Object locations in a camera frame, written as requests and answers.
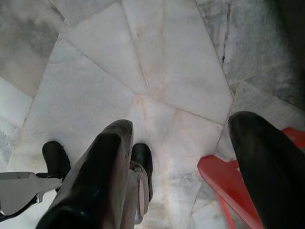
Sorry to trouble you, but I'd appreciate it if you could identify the black right robot foot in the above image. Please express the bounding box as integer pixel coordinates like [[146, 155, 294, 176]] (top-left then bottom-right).
[[132, 142, 153, 198]]

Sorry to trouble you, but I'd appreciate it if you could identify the red plastic hanger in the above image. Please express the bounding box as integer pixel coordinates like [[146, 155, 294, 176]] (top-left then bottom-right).
[[197, 127, 305, 229]]

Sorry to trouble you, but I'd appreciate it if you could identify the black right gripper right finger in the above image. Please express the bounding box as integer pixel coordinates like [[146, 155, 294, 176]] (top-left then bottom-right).
[[228, 111, 305, 229]]

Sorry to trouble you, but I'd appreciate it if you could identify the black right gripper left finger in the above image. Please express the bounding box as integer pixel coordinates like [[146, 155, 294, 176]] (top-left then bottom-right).
[[35, 120, 134, 229]]

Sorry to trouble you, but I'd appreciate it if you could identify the grey right robot leg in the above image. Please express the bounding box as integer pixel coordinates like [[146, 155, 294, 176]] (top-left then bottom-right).
[[128, 161, 150, 226]]

